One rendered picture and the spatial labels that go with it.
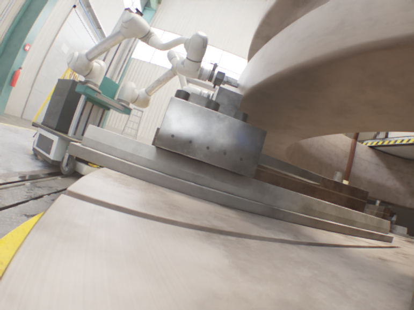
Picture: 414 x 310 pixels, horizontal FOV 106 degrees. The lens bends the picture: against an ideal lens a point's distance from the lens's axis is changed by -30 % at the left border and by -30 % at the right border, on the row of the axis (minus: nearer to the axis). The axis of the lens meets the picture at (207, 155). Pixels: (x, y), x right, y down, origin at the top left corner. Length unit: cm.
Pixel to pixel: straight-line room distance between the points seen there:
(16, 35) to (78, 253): 784
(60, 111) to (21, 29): 593
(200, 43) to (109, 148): 74
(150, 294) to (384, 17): 73
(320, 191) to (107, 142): 176
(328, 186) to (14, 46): 801
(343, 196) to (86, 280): 213
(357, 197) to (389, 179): 268
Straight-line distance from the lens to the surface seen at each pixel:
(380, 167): 483
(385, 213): 388
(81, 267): 23
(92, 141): 104
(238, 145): 94
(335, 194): 216
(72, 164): 197
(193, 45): 129
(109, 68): 245
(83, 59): 191
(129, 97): 235
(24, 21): 812
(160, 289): 23
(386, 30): 66
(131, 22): 164
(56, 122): 230
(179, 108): 92
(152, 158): 98
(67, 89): 233
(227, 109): 107
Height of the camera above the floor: 44
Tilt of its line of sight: 4 degrees up
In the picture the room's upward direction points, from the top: 18 degrees clockwise
